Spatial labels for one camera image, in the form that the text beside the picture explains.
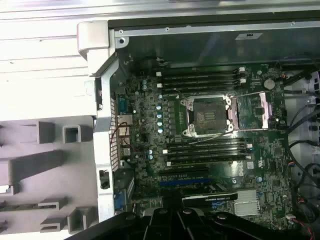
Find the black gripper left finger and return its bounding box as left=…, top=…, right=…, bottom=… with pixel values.
left=70, top=208, right=184, bottom=240

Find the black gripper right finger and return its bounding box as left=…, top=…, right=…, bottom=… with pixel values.
left=177, top=208, right=309, bottom=240

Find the thin metal locking lever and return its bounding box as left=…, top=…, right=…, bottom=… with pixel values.
left=192, top=131, right=237, bottom=145
left=174, top=88, right=188, bottom=100

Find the metal socket cover frame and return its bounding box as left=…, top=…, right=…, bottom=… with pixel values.
left=225, top=90, right=274, bottom=131

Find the CPU socket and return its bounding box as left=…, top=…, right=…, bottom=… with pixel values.
left=179, top=95, right=235, bottom=138

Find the black graphics card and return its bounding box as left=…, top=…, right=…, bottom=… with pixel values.
left=181, top=183, right=239, bottom=211

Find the blue expansion slot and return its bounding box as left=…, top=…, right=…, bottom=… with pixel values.
left=159, top=178, right=214, bottom=188

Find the blue VGA port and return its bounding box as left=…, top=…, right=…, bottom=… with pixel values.
left=114, top=189, right=128, bottom=216

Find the black expansion slot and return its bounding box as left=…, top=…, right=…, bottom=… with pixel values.
left=157, top=167, right=210, bottom=180

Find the silver finned heatsink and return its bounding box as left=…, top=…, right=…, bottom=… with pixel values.
left=233, top=189, right=260, bottom=218

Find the black RAM slot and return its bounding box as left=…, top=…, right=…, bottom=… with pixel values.
left=156, top=78, right=247, bottom=87
left=156, top=83, right=247, bottom=92
left=156, top=66, right=247, bottom=75
left=162, top=157, right=253, bottom=167
left=162, top=151, right=253, bottom=160
left=162, top=145, right=253, bottom=154
left=162, top=138, right=253, bottom=148
left=156, top=72, right=247, bottom=81

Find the green motherboard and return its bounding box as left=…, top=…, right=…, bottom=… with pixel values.
left=116, top=62, right=297, bottom=230

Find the open black PC case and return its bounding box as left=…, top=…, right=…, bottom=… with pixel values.
left=76, top=17, right=320, bottom=240

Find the grey parts rack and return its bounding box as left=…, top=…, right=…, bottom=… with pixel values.
left=0, top=119, right=99, bottom=240

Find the round coin battery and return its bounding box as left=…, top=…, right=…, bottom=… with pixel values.
left=264, top=78, right=276, bottom=91

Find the white case sticker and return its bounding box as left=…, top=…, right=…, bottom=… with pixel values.
left=235, top=31, right=264, bottom=41

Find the black cable bundle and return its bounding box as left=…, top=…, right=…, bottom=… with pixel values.
left=286, top=99, right=320, bottom=226

